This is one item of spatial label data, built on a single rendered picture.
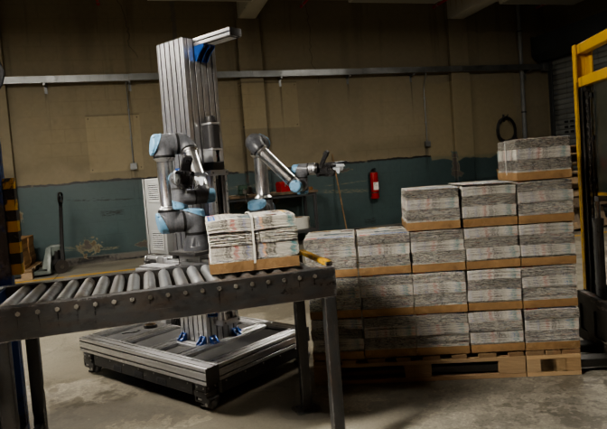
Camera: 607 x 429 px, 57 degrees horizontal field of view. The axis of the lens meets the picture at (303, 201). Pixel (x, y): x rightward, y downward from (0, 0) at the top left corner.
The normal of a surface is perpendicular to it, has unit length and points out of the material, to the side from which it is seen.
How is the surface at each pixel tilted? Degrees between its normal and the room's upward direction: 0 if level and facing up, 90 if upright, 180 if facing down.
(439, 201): 90
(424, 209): 90
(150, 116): 90
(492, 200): 90
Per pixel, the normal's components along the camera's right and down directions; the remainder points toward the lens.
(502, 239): -0.07, 0.05
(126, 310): 0.27, 0.03
